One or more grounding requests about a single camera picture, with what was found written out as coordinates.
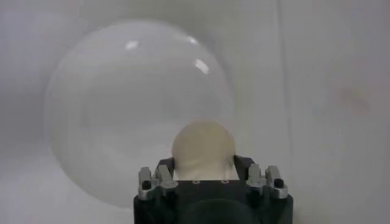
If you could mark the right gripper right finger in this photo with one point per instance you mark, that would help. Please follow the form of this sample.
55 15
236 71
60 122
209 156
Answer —
254 175

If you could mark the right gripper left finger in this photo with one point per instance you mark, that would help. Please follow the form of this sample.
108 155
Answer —
164 176

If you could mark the white steamed baozi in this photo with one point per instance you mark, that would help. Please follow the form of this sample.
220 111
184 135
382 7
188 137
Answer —
202 146

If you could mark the round white plate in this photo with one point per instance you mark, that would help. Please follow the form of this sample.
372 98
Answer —
122 106

